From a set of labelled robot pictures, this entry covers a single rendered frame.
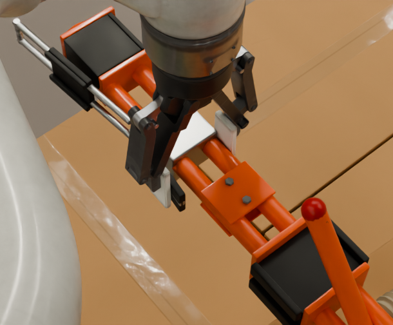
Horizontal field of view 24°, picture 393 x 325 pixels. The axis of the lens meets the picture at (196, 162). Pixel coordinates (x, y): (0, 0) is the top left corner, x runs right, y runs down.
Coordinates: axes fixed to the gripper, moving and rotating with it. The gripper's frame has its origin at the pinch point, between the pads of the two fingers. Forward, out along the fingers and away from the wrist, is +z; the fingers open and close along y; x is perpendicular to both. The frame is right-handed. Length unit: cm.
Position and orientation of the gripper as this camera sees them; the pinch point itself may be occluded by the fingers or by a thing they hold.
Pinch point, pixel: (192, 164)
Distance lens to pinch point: 101.2
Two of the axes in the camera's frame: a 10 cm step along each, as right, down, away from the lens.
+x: -6.2, -6.6, 4.2
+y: 7.8, -5.2, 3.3
